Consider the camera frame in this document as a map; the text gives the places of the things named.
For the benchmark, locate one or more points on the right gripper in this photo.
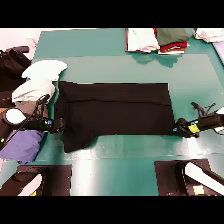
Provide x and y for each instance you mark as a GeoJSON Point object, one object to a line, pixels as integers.
{"type": "Point", "coordinates": [186, 128]}

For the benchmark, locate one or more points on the green folded garment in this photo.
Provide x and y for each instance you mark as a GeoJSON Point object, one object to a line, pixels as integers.
{"type": "Point", "coordinates": [171, 36]}

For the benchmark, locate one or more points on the black garment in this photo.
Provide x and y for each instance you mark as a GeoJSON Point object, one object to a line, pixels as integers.
{"type": "Point", "coordinates": [11, 63]}

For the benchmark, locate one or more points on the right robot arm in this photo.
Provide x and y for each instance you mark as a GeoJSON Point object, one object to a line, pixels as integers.
{"type": "Point", "coordinates": [213, 120]}

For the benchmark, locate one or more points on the grey-brown garment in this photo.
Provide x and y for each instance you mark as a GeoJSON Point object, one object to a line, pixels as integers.
{"type": "Point", "coordinates": [28, 106]}

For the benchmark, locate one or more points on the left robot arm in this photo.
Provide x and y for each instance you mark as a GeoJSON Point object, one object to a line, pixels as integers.
{"type": "Point", "coordinates": [25, 124]}

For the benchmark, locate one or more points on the purple garment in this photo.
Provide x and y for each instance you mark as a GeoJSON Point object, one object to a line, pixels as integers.
{"type": "Point", "coordinates": [23, 145]}

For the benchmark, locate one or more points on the black shirt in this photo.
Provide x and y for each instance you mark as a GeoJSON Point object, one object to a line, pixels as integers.
{"type": "Point", "coordinates": [113, 108]}

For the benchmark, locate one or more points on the red folded garment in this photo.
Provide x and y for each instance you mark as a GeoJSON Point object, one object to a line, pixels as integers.
{"type": "Point", "coordinates": [171, 48]}

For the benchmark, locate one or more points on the white folded garment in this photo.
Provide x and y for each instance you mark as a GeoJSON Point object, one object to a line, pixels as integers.
{"type": "Point", "coordinates": [141, 40]}

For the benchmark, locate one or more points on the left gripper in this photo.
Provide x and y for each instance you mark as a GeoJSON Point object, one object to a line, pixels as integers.
{"type": "Point", "coordinates": [55, 125]}

